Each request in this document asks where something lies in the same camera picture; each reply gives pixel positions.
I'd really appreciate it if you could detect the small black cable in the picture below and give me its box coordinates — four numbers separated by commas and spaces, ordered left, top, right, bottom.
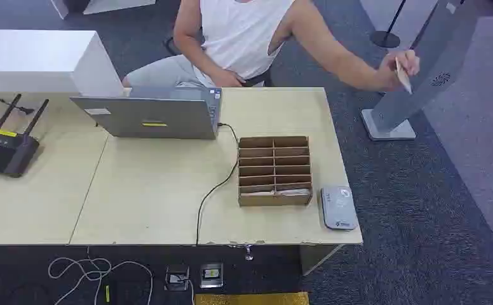
0, 98, 36, 116

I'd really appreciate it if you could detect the grey card reader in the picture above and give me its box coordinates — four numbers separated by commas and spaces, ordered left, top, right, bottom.
320, 186, 360, 231

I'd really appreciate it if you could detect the pale card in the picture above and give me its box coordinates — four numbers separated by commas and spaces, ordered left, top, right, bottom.
395, 57, 414, 95

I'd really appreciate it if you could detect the dark floor socket box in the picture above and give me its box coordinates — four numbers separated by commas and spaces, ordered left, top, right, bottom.
164, 264, 191, 292

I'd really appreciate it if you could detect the person's right hand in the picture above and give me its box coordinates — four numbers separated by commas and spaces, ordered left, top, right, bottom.
210, 69, 246, 88

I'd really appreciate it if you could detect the black router with antennas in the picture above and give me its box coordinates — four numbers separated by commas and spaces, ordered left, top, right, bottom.
0, 93, 50, 179

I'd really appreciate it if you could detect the person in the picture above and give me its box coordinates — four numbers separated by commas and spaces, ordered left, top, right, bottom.
122, 0, 421, 94

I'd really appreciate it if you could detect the black laptop cable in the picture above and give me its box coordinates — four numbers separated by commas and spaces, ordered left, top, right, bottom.
195, 122, 240, 247

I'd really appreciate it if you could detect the white furniture piece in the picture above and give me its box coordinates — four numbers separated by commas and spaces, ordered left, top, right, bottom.
50, 0, 158, 20

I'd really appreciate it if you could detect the wooden card box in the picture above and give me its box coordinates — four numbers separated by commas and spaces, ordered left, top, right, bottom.
237, 135, 314, 208

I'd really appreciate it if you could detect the white cabinet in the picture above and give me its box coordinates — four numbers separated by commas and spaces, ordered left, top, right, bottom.
0, 29, 125, 98

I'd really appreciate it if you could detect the black stanchion post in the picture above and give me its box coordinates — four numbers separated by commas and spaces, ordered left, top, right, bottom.
369, 0, 408, 49

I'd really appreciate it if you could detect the grey laptop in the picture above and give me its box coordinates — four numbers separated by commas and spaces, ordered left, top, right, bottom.
70, 86, 224, 140

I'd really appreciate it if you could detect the white floor cable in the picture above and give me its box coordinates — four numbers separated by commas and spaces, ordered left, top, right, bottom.
47, 247, 155, 305

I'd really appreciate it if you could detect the person's left hand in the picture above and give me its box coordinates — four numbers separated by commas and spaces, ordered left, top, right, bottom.
375, 49, 421, 93

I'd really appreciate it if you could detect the yellow floor mat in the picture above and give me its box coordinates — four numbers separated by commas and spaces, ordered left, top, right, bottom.
194, 291, 311, 305

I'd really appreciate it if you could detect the grey kiosk stand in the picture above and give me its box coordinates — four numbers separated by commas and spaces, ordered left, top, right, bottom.
360, 0, 482, 142

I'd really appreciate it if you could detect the silver floor socket box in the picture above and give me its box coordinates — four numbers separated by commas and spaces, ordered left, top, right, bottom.
199, 262, 225, 290

